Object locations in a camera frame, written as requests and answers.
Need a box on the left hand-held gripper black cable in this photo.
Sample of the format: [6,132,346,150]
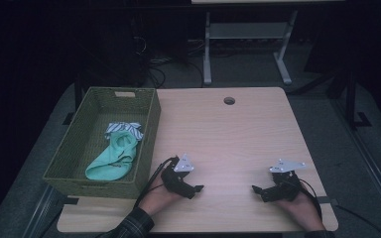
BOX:
[133,156,181,209]

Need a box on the grey tape strip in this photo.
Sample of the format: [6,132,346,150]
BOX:
[317,195,339,206]

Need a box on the person's right hand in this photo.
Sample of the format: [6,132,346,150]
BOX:
[275,184,327,232]

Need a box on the right hand-held gripper black cable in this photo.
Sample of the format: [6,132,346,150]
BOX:
[297,178,323,220]

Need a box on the black metal stand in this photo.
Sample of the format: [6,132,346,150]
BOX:
[326,65,373,131]

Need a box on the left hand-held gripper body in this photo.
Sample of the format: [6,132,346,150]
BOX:
[160,153,196,200]

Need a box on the white metal table frame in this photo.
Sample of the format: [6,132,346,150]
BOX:
[202,9,300,86]

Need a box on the person's left hand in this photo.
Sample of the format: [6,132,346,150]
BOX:
[138,174,184,217]

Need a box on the tangle of black floor cables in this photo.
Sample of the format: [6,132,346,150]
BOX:
[141,55,206,89]

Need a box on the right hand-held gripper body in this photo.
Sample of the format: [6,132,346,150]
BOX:
[267,159,308,203]

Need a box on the green woven basket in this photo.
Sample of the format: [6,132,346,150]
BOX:
[43,86,162,200]

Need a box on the hand-held gripper black cable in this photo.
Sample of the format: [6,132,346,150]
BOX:
[297,178,323,220]
[133,156,181,209]

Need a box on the black floor cable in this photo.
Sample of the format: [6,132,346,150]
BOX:
[335,204,381,238]

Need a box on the mint green striped garment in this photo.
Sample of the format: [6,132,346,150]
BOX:
[84,121,145,181]

